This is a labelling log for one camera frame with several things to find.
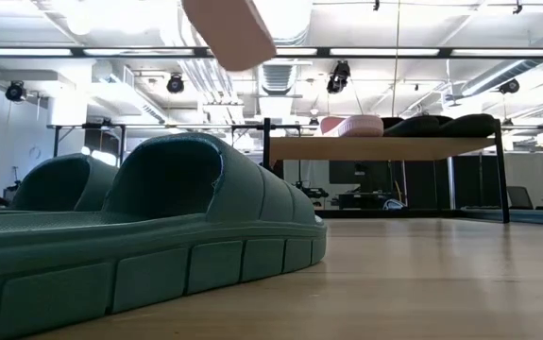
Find pink rubber slide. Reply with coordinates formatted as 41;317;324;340
320;114;385;139
179;0;278;73

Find green rubber slide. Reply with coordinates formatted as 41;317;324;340
9;153;120;213
0;131;328;340

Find grey office chair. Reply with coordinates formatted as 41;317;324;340
506;185;535;211

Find black frame bar with lights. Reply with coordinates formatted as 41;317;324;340
0;45;543;60

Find dark partition panels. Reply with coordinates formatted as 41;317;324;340
328;155;506;210

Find black rubber slide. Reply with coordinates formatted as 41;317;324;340
439;112;498;139
382;115;444;139

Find black hanging camera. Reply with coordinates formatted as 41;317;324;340
326;59;351;94

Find wooden shelf with black legs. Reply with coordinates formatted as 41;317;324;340
262;117;511;224

